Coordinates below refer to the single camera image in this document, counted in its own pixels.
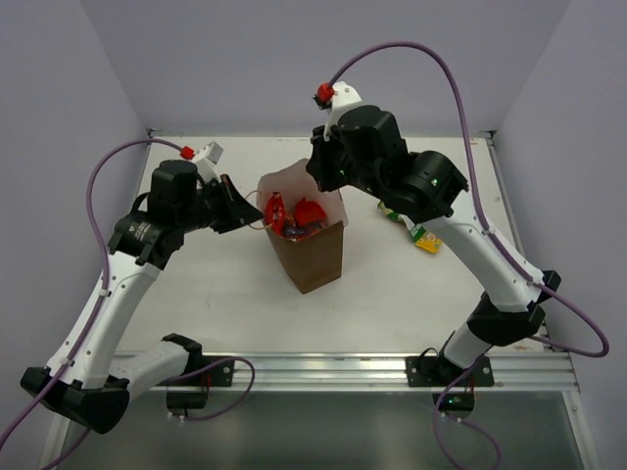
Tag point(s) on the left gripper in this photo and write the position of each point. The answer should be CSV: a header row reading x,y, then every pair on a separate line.
x,y
225,205

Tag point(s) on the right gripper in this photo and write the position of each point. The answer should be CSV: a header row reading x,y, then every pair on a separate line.
x,y
319,164

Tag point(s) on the red gummy candy packet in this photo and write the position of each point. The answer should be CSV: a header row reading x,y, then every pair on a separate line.
x,y
309,218

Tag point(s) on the brown paper bag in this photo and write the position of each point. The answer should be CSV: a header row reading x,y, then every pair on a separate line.
x,y
317,260

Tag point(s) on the green snack packet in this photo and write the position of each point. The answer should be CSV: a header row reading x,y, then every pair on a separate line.
x,y
396,217

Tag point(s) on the large red snack packet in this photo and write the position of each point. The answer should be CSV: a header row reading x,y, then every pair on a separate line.
x,y
275,213

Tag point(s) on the yellow candy packet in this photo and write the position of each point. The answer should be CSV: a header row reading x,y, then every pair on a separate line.
x,y
425,240

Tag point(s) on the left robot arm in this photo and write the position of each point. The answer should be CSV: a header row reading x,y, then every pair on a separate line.
x,y
83,381

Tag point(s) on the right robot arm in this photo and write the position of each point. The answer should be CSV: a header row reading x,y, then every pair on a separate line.
x,y
361,146

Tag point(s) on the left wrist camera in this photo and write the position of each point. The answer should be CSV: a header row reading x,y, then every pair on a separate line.
x,y
205,159

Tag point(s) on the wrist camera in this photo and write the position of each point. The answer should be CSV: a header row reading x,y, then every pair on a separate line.
x,y
336,99
205,159

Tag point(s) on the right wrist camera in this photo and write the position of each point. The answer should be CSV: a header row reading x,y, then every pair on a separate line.
x,y
336,99

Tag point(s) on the aluminium rail frame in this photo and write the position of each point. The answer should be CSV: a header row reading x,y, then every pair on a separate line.
x,y
352,336

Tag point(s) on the left black base bracket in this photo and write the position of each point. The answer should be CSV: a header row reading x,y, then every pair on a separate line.
x,y
191,394

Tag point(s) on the black base bracket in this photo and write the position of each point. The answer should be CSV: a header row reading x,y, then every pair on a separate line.
x,y
430,370
191,394

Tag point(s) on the right black base bracket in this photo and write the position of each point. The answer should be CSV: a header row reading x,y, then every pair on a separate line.
x,y
430,370

